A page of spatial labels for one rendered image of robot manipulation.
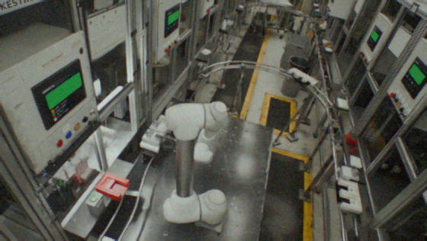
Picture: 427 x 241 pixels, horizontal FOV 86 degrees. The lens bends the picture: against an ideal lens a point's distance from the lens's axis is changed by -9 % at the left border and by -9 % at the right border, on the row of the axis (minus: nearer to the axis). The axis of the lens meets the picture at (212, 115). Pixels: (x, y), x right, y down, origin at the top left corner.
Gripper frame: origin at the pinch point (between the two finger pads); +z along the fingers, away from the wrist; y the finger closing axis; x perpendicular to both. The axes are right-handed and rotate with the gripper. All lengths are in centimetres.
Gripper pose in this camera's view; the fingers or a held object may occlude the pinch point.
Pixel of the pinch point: (158, 139)
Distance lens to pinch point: 189.2
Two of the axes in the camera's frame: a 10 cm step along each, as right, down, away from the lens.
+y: 1.8, -7.5, -6.4
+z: -9.5, -3.1, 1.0
